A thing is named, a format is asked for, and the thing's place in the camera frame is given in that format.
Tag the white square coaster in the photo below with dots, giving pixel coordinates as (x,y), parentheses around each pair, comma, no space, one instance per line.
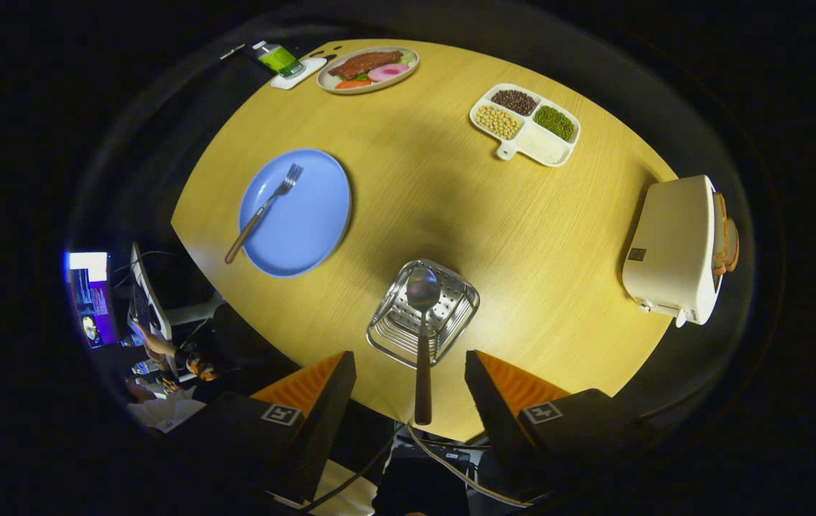
(309,72)

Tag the toast slice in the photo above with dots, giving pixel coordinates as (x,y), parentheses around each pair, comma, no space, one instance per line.
(720,236)
(733,247)

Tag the black box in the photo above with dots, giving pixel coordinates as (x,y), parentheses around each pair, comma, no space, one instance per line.
(418,487)

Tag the brown meat piece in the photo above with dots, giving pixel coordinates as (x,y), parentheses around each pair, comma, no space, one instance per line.
(365,64)

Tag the perforated metal basket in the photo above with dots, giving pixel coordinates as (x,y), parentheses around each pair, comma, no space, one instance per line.
(458,301)

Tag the silver metal clip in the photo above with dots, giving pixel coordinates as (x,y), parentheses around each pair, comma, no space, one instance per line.
(232,51)

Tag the white oval plate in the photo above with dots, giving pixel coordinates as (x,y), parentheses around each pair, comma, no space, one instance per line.
(323,77)

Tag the green lettuce leaf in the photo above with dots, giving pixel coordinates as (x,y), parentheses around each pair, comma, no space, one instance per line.
(408,57)

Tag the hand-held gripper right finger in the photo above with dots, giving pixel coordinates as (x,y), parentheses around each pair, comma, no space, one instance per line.
(501,423)

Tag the green drink bottle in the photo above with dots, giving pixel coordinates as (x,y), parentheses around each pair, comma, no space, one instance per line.
(279,59)

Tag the lit computer monitor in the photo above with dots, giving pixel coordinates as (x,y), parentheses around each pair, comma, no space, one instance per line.
(92,308)

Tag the white toaster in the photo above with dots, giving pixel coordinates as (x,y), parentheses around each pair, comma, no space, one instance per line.
(669,244)

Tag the white monitor on stand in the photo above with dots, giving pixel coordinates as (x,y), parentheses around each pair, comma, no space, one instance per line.
(150,294)

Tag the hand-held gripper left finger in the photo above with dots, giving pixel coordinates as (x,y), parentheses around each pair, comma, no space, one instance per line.
(322,423)

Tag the white divided dish with beans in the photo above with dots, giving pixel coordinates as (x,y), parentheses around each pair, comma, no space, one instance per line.
(544,143)

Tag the orange carrot piece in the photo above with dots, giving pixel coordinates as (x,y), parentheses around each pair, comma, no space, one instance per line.
(352,84)

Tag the white printed cloth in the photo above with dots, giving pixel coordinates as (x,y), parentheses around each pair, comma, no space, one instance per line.
(164,416)

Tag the pink ham slice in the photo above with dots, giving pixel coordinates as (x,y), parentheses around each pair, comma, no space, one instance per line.
(387,72)

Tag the blue plate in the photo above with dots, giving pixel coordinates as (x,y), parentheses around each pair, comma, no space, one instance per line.
(307,215)

